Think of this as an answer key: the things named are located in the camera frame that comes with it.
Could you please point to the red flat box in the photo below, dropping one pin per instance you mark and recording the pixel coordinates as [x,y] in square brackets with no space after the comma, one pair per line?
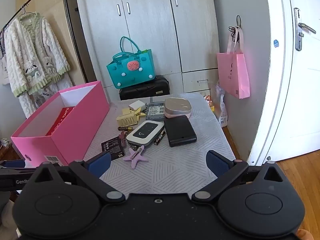
[60,121]

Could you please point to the black clothes rack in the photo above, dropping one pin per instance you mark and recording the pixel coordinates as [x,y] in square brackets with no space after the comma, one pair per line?
[68,17]

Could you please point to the black gold battery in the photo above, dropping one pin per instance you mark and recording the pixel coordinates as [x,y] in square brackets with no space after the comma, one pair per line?
[160,138]
[123,128]

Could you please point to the purple star hair clip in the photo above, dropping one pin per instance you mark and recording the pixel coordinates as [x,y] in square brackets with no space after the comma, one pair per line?
[135,160]

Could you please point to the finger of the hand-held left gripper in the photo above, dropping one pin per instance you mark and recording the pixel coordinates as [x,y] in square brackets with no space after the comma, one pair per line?
[15,164]

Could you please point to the yellow star hair clip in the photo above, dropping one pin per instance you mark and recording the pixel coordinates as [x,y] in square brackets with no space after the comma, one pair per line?
[141,115]

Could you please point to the grey router with label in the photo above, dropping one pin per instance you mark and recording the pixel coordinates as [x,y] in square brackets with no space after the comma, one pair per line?
[155,111]

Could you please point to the pink rounded case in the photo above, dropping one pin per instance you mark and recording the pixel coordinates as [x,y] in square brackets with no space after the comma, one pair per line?
[177,105]

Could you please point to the white black pocket router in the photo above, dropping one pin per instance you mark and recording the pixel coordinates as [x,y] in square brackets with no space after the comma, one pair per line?
[145,133]

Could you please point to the teal felt handbag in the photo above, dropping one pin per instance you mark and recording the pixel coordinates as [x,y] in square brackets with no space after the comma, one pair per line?
[130,72]

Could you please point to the small pink clip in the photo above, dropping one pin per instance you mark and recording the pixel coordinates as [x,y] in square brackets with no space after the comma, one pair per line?
[122,137]

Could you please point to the white green fleece robe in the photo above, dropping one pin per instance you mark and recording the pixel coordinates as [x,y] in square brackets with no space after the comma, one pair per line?
[35,55]

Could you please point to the black power bank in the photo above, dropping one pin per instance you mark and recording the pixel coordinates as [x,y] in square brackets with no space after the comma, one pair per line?
[180,130]

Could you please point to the person's right hand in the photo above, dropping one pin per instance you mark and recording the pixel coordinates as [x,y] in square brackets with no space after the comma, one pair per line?
[305,235]

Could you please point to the clear plastic bag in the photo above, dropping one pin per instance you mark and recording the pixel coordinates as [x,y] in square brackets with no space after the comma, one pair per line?
[221,105]

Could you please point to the white cloth bag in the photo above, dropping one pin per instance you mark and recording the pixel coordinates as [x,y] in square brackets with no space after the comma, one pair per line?
[3,71]

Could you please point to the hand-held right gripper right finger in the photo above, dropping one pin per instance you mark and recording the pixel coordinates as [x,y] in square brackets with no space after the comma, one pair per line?
[217,163]

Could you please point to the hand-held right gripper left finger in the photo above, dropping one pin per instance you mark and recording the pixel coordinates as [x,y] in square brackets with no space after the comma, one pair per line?
[98,162]

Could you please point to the pink paper bag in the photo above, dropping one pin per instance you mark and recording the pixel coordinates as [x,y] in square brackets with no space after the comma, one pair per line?
[232,75]

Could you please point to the black suitcase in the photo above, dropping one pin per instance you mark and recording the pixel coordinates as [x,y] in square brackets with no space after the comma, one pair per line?
[145,90]

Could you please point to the white door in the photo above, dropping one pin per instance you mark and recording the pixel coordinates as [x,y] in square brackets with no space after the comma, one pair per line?
[282,105]

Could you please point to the white wardrobe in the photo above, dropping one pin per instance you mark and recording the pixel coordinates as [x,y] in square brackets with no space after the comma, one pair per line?
[150,30]

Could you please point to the yellow hair claw clip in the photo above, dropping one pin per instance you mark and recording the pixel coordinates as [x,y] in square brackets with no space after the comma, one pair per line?
[126,121]

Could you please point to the blue door sticker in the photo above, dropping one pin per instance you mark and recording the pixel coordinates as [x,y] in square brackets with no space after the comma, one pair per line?
[276,43]

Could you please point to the white charger plug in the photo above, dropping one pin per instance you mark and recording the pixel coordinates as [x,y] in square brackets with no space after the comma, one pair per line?
[136,105]

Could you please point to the pink cardboard box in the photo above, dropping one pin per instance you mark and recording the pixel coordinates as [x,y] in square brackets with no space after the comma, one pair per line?
[75,125]

